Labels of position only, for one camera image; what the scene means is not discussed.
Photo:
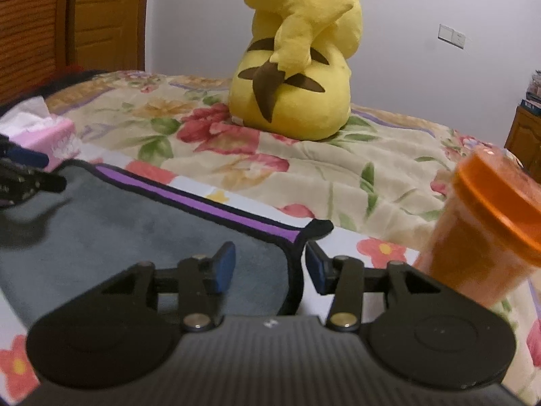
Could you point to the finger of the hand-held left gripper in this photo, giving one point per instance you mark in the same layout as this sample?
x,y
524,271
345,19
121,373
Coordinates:
x,y
44,182
29,157

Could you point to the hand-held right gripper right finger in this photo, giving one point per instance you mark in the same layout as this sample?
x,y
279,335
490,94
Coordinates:
x,y
315,267

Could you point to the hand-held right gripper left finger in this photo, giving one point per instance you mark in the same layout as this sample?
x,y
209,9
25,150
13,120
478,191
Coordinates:
x,y
223,267

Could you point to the grey towel with purple border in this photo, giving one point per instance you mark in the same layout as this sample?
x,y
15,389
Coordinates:
x,y
126,237

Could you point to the pink tissue pack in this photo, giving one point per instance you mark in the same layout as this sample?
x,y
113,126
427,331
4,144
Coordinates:
x,y
50,135

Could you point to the floral blanket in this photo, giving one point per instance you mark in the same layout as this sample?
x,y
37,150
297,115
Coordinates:
x,y
380,160

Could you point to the wooden slatted headboard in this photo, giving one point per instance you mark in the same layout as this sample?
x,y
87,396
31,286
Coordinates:
x,y
29,25

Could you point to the wooden door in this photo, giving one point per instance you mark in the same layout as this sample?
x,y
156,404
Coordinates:
x,y
110,17

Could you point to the orange plastic jar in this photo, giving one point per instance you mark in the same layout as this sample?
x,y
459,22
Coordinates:
x,y
477,237

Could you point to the yellow plush toy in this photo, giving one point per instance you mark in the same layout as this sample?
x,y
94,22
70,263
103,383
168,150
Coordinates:
x,y
296,89

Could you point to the wooden cabinet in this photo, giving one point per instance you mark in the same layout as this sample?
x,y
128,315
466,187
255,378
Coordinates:
x,y
526,135

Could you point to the stack of books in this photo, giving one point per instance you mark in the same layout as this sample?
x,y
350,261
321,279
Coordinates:
x,y
534,91

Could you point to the white wall switch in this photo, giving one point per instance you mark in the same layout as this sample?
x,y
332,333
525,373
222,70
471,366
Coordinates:
x,y
451,36

